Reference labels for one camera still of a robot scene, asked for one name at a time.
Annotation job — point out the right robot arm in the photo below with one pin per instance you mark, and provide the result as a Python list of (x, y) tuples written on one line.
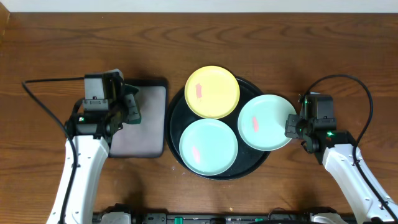
[(334, 149)]

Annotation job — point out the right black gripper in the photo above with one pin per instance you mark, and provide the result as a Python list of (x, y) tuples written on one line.
[(290, 131)]

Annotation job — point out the black rectangular tray grey mat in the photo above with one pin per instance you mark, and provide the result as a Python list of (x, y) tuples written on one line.
[(146, 139)]

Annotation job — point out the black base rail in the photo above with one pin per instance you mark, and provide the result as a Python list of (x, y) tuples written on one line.
[(120, 213)]

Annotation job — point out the yellow round plate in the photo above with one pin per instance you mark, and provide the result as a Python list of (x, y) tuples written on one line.
[(212, 92)]

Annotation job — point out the light green plate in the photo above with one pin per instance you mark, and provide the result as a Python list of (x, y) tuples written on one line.
[(208, 147), (261, 122)]

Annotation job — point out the green yellow sponge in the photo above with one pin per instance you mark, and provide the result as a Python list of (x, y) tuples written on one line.
[(134, 114)]

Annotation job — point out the black round tray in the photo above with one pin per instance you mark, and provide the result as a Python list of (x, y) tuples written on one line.
[(178, 116)]

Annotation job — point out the light green plate front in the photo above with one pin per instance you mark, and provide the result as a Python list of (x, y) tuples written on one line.
[(208, 147)]

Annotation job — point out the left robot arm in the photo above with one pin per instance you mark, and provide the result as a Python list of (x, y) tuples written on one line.
[(84, 160)]

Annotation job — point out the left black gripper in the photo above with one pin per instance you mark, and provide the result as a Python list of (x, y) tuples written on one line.
[(126, 99)]

